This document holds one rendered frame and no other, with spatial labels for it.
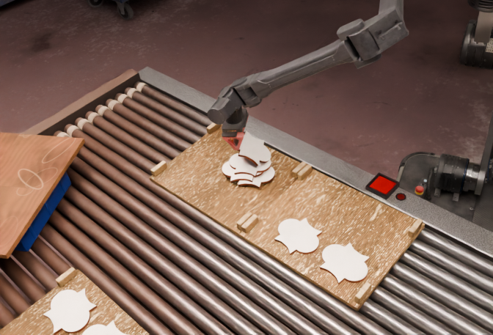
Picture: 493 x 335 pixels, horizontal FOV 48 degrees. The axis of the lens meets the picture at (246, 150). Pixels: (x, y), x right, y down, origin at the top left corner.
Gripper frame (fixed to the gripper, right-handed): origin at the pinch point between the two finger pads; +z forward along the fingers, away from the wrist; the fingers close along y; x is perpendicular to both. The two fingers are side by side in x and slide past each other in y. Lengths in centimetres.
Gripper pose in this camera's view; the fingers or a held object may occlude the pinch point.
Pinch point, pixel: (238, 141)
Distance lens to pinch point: 176.3
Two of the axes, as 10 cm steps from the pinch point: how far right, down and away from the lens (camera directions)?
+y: -1.5, 6.6, -7.3
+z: 1.2, 7.5, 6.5
